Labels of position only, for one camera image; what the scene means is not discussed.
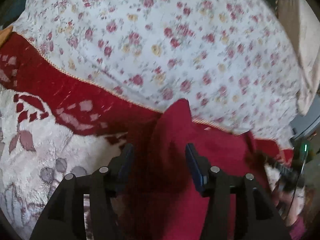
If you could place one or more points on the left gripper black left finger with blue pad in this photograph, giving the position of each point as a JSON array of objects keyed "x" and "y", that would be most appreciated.
[{"x": 64, "y": 215}]

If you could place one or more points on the cream red leaf-pattern blanket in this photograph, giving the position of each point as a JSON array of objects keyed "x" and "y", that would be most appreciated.
[{"x": 53, "y": 124}]

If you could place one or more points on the white floral duvet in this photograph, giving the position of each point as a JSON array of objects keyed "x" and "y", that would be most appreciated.
[{"x": 231, "y": 59}]

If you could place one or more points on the orange checkered fuzzy cushion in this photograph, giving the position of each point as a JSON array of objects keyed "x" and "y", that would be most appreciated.
[{"x": 5, "y": 34}]

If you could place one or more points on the dark red garment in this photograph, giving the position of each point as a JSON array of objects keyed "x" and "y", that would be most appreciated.
[{"x": 161, "y": 201}]

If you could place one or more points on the grey appliance box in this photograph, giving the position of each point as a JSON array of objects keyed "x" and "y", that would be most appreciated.
[{"x": 303, "y": 125}]

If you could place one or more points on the person's right hand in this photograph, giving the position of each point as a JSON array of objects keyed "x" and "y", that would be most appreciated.
[{"x": 291, "y": 202}]

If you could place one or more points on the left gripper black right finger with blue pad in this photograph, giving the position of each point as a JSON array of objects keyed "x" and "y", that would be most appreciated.
[{"x": 256, "y": 217}]

